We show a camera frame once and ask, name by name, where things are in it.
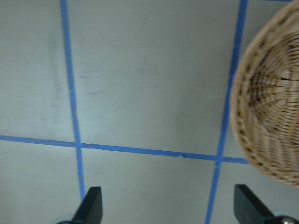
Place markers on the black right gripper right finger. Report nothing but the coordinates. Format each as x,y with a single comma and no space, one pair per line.
249,209

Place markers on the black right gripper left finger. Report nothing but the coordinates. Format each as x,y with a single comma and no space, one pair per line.
90,210

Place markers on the wicker basket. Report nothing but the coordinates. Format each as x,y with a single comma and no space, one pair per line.
264,102

